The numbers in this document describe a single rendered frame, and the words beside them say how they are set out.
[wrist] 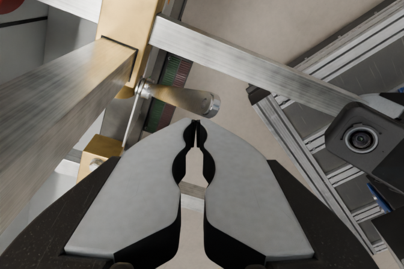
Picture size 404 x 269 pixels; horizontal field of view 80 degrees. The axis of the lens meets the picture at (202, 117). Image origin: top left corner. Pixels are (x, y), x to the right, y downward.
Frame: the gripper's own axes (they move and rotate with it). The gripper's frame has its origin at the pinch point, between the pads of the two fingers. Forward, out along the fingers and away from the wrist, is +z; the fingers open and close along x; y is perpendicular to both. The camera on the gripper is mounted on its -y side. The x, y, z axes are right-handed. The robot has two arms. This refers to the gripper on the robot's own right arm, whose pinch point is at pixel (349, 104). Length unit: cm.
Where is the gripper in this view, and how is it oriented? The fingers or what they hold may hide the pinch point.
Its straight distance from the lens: 38.2
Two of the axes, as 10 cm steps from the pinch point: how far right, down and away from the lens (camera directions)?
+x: 3.7, -8.2, -4.3
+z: 0.1, -4.6, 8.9
